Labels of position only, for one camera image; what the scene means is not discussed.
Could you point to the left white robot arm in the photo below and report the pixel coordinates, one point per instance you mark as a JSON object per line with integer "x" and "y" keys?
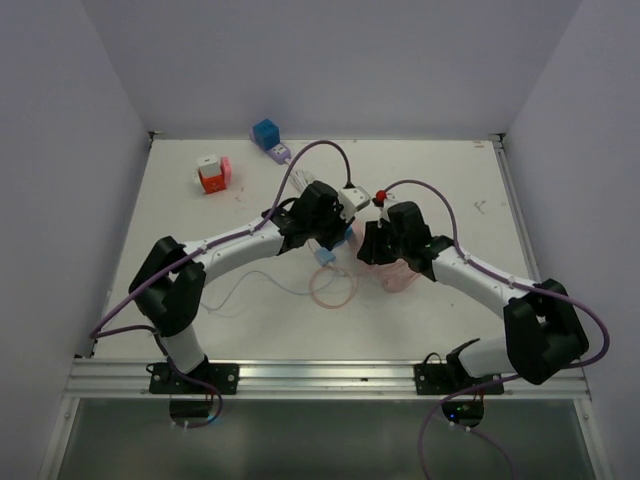
{"x": 168, "y": 288}

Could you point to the aluminium mounting rail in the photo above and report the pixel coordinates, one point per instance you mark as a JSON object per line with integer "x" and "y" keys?
{"x": 291, "y": 380}

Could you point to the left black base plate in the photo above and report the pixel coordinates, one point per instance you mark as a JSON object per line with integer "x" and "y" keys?
{"x": 200, "y": 377}

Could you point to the light blue usb charger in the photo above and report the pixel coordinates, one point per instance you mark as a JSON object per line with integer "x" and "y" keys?
{"x": 324, "y": 257}

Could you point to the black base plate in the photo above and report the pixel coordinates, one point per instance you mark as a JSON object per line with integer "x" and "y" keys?
{"x": 434, "y": 376}
{"x": 200, "y": 377}

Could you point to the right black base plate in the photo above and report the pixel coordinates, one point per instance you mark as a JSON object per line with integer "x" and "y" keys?
{"x": 434, "y": 376}

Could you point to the orange cube socket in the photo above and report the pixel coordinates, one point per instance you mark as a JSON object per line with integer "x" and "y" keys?
{"x": 210, "y": 184}

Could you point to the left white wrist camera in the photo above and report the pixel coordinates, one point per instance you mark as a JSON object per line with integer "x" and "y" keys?
{"x": 352, "y": 200}

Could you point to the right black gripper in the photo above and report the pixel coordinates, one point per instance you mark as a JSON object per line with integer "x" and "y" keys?
{"x": 371, "y": 251}

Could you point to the blue cube socket adapter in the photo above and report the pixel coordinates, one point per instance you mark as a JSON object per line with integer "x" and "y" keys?
{"x": 266, "y": 134}

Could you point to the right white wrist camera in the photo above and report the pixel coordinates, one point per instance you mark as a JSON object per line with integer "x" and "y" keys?
{"x": 383, "y": 201}

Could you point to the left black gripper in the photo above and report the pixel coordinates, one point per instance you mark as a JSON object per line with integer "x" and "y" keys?
{"x": 339, "y": 234}

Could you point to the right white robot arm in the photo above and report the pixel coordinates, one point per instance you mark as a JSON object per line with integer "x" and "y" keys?
{"x": 542, "y": 332}

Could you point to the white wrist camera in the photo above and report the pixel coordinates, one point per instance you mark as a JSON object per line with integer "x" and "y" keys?
{"x": 383, "y": 201}
{"x": 352, "y": 200}

